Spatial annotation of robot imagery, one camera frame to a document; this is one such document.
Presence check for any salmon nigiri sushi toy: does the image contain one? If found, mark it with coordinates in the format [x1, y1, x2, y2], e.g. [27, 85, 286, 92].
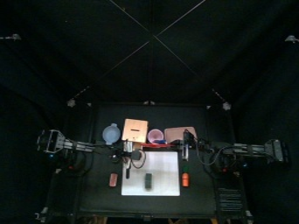
[109, 172, 119, 187]

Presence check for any black cable loop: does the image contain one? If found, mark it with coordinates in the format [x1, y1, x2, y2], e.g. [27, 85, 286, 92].
[130, 150, 149, 171]

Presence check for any wooden box with slot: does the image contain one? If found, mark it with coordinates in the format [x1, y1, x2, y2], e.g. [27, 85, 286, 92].
[122, 118, 150, 144]

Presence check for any pink bowl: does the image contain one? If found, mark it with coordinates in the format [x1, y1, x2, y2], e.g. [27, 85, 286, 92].
[147, 128, 165, 144]

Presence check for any orange toy carrot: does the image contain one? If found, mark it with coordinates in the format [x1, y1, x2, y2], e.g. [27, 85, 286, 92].
[182, 165, 193, 188]

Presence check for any pink plate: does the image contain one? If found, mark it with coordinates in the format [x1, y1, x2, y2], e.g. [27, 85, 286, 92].
[163, 126, 199, 144]

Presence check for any white text label sheet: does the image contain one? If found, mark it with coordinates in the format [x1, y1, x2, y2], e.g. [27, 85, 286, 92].
[217, 187, 243, 217]

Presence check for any white cutting board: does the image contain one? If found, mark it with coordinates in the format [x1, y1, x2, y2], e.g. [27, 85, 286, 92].
[121, 150, 182, 197]

